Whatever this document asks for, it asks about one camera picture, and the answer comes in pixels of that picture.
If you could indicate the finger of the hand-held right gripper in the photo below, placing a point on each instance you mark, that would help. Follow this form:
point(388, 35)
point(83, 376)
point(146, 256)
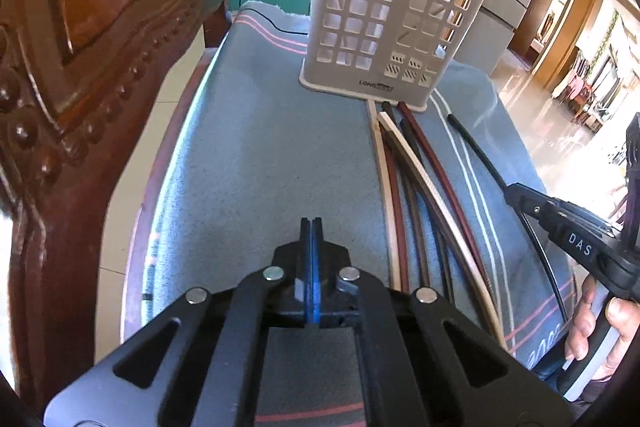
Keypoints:
point(555, 222)
point(633, 157)

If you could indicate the beige plastic chopstick holder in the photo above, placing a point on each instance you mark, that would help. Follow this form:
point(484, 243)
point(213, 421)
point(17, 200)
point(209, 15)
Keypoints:
point(406, 17)

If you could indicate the person's right hand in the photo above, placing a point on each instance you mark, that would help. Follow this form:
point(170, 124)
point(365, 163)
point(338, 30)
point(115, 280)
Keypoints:
point(622, 332)

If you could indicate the blue striped towel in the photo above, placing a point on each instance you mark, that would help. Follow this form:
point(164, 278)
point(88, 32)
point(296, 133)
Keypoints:
point(280, 157)

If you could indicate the row of dining chairs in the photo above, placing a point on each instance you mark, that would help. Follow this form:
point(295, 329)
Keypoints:
point(595, 92)

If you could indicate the brown wooden door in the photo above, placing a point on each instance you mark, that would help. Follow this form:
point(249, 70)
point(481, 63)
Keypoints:
point(545, 22)

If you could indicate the green hanging vine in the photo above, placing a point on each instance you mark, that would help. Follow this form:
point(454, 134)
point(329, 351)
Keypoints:
point(609, 34)

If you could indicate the thin black chopstick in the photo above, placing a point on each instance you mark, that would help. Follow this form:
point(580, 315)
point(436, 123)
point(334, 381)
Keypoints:
point(477, 152)

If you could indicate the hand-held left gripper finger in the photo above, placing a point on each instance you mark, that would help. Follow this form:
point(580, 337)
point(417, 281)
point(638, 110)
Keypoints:
point(306, 277)
point(317, 277)

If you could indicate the wooden door frame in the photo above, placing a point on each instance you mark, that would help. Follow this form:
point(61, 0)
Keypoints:
point(582, 22)

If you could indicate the bunch of mixed chopsticks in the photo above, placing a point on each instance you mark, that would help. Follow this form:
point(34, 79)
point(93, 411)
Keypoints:
point(450, 218)

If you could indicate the carved wooden chair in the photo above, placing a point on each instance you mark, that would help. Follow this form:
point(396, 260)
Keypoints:
point(100, 32)

